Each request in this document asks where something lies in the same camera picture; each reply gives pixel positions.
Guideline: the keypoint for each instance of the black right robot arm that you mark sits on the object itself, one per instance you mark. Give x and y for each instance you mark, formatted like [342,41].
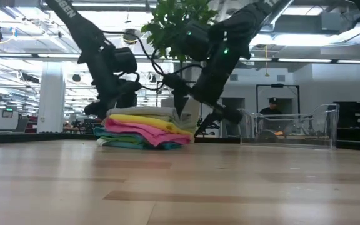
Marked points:
[239,22]

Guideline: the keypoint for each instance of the black aluminium table frame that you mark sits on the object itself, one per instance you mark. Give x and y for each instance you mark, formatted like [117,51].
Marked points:
[27,137]

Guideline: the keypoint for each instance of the white building column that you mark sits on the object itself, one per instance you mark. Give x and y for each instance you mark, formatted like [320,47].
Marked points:
[51,97]

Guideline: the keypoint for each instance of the black storage shelf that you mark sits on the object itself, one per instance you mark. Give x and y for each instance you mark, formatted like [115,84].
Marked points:
[356,120]

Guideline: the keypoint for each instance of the grey microfiber towel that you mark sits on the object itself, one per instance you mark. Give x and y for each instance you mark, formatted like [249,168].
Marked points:
[142,111]

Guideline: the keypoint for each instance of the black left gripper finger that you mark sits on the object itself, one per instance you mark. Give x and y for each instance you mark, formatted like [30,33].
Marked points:
[93,109]
[128,92]

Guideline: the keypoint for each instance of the pale green microfiber towel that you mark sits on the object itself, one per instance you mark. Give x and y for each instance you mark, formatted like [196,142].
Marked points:
[167,118]

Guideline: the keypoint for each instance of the black ceiling dome lamp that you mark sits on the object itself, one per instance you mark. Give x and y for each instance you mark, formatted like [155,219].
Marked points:
[130,37]

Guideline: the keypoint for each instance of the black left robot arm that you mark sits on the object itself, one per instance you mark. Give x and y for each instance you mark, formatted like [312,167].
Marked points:
[80,28]

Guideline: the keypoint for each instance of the turquoise microfiber towel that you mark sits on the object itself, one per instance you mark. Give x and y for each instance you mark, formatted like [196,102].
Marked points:
[105,132]

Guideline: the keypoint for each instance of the yellow microfiber towel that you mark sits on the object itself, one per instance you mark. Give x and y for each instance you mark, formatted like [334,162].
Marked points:
[142,121]

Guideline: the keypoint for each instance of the black rectangular floor frame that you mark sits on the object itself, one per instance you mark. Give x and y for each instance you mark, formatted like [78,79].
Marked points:
[257,97]

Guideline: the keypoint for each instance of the person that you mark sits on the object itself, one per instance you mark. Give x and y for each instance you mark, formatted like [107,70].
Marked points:
[271,107]

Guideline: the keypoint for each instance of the clear plastic bin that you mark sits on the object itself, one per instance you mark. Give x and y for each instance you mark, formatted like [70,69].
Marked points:
[295,131]

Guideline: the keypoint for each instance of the pink microfiber towel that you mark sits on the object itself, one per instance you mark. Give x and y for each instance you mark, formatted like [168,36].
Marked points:
[145,132]

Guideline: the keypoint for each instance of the white plant pot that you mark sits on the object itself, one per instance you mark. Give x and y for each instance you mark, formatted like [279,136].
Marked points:
[195,107]

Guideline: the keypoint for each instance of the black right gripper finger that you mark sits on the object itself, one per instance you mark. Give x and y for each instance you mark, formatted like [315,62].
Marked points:
[220,118]
[180,104]

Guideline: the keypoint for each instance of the green leafy plant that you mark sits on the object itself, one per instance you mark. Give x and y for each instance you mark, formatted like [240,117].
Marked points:
[173,18]

